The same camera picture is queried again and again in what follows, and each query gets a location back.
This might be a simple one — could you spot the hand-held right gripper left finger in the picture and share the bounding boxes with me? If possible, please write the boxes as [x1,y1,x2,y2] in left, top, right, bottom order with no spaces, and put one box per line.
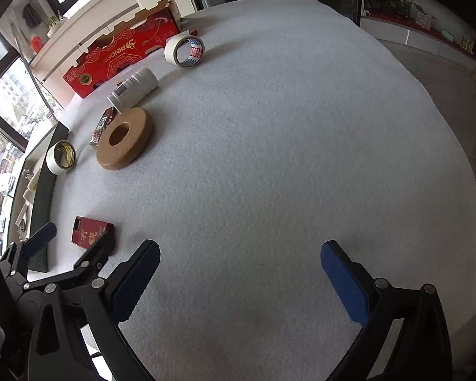
[28,239,161,381]

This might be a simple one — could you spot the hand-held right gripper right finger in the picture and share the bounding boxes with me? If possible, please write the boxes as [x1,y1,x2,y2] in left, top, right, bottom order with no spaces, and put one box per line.
[321,240,453,381]

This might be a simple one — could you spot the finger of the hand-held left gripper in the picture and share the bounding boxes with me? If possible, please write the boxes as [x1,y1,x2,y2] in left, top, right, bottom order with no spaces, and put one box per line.
[0,222,58,286]
[26,229,116,292]

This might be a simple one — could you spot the red card box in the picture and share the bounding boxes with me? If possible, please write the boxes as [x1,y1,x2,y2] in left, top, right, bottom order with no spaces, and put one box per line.
[71,216,115,249]

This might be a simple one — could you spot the grey rectangular tray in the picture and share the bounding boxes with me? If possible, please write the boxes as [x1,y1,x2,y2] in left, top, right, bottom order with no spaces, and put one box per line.
[14,121,70,272]

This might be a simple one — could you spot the tape roll with yellow print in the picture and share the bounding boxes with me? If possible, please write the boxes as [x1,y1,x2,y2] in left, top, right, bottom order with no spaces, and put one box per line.
[45,140,77,175]

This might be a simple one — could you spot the brown paper tape roll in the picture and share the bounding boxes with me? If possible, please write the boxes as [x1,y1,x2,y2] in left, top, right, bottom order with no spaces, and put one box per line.
[96,107,153,171]

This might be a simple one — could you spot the small dark patterned box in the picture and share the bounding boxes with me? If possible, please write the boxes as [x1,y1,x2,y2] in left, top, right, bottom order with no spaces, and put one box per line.
[89,106,120,147]

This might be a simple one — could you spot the white bottle with grey label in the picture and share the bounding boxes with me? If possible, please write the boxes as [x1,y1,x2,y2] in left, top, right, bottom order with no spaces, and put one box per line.
[107,67,159,114]

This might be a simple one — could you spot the white tape roll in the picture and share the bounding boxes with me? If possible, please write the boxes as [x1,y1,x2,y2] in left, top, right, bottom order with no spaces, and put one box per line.
[164,34,206,68]

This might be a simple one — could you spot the red cardboard box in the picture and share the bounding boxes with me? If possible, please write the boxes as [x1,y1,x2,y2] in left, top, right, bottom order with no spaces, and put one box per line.
[62,0,183,99]

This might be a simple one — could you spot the green plant in white pot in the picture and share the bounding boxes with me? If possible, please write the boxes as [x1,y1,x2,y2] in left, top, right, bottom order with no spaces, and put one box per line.
[43,14,64,36]

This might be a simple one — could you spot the dark hanging garment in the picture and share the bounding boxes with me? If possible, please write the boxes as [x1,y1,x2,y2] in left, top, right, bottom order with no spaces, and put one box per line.
[23,2,42,28]

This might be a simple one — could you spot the white cabinet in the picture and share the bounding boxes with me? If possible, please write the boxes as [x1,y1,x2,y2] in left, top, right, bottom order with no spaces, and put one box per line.
[28,0,203,88]

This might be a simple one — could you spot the white side ledge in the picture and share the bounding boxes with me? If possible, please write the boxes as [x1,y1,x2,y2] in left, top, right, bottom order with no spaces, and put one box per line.
[359,8,476,88]

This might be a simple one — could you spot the green potted plants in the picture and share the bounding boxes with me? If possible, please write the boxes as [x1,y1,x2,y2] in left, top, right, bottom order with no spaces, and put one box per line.
[365,0,421,18]

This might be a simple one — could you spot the black window frame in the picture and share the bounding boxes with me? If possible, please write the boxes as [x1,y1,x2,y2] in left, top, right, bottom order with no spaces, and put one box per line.
[0,24,68,151]

